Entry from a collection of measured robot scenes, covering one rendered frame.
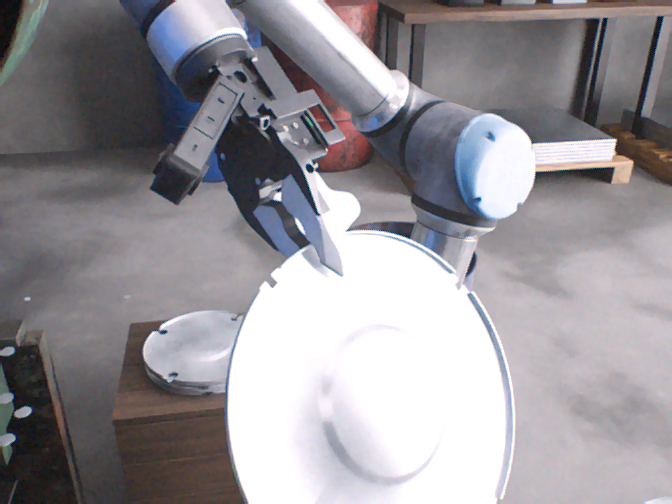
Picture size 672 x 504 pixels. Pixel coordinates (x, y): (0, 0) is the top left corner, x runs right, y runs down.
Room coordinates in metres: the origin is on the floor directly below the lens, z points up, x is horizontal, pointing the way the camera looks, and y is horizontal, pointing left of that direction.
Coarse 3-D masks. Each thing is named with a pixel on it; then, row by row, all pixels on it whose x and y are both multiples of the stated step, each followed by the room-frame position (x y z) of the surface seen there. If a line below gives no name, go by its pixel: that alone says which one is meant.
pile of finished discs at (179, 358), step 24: (216, 312) 1.43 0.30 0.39; (168, 336) 1.32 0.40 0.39; (192, 336) 1.31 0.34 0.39; (216, 336) 1.31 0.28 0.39; (144, 360) 1.23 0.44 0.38; (168, 360) 1.22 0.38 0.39; (192, 360) 1.22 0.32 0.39; (216, 360) 1.22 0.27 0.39; (168, 384) 1.15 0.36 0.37; (192, 384) 1.14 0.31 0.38; (216, 384) 1.15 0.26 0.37
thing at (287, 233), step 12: (264, 204) 0.50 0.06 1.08; (276, 204) 0.50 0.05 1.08; (264, 216) 0.50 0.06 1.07; (276, 216) 0.49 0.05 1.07; (288, 216) 0.50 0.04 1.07; (264, 228) 0.50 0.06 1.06; (276, 228) 0.49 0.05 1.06; (288, 228) 0.49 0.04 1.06; (300, 228) 0.51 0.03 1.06; (276, 240) 0.49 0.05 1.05; (288, 240) 0.48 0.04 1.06; (300, 240) 0.48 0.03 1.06; (288, 252) 0.49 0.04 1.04
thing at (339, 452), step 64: (384, 256) 0.51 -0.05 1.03; (256, 320) 0.41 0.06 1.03; (320, 320) 0.44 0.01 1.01; (384, 320) 0.47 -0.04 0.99; (448, 320) 0.50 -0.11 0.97; (256, 384) 0.38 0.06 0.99; (320, 384) 0.40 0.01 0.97; (384, 384) 0.42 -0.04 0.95; (448, 384) 0.46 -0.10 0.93; (256, 448) 0.35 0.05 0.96; (320, 448) 0.37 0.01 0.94; (384, 448) 0.39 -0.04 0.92; (448, 448) 0.42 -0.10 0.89; (512, 448) 0.45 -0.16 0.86
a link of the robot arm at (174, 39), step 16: (192, 0) 0.56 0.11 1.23; (208, 0) 0.57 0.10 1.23; (160, 16) 0.56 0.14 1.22; (176, 16) 0.55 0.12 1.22; (192, 16) 0.55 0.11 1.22; (208, 16) 0.56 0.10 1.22; (224, 16) 0.57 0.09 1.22; (160, 32) 0.55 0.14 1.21; (176, 32) 0.55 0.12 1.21; (192, 32) 0.55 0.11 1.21; (208, 32) 0.55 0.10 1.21; (224, 32) 0.55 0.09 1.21; (240, 32) 0.57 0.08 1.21; (160, 48) 0.55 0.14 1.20; (176, 48) 0.54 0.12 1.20; (192, 48) 0.54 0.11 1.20; (176, 64) 0.54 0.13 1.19
